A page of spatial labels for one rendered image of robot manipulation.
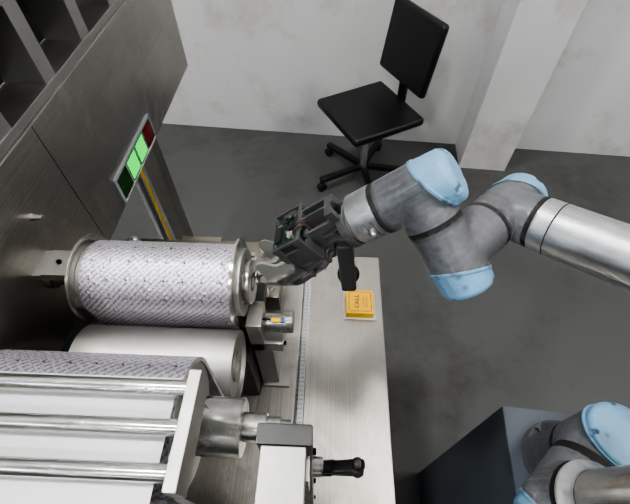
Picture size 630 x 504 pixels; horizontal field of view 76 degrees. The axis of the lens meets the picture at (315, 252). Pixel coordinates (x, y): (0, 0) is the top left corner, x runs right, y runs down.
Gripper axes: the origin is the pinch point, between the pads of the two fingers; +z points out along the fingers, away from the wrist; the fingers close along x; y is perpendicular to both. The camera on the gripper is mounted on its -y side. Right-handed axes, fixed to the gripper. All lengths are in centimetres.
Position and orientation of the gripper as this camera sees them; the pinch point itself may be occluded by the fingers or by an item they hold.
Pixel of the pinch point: (267, 274)
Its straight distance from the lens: 70.1
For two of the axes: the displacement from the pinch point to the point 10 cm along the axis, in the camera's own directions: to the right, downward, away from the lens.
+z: -7.7, 3.7, 5.3
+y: -6.4, -4.8, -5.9
